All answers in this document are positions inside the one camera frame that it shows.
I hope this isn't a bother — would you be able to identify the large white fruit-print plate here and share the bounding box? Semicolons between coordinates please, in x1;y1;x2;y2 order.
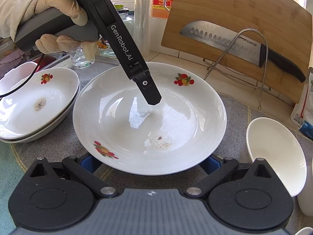
73;62;227;176

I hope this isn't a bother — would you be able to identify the white bowl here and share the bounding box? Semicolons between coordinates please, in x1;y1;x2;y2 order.
240;117;307;197

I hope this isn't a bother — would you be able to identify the left gloved hand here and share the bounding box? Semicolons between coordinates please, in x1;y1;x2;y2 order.
1;0;98;61

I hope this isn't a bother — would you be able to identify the glass jar green lid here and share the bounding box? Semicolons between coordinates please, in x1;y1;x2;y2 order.
113;3;134;37

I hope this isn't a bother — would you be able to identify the grey checked cloth mat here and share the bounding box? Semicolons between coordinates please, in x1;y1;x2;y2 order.
9;55;313;235

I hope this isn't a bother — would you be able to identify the clear drinking glass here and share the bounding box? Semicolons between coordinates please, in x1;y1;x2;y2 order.
69;43;97;69

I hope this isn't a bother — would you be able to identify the roll of plastic bags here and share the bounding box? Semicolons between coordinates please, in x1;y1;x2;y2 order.
133;0;152;57

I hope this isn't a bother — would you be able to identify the lower white plate in stack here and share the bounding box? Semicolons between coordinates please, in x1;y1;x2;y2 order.
1;84;81;144

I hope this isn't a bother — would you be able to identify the white fruit-print plate on stack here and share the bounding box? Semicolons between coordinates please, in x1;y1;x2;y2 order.
1;67;80;140

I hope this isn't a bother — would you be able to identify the white blue salt bag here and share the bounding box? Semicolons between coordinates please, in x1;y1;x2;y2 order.
290;67;313;140

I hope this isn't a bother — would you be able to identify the white container at left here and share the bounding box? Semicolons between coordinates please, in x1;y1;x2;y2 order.
0;61;37;92

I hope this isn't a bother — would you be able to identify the bamboo cutting board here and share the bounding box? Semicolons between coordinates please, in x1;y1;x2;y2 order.
161;0;312;103

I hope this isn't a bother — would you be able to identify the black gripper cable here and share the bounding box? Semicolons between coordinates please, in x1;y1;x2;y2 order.
0;52;46;98

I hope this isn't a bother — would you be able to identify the santoku knife black handle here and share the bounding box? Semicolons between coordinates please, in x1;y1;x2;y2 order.
180;21;306;83

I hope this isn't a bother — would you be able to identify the metal wire board rack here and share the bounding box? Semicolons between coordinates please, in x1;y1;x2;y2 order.
203;28;271;111

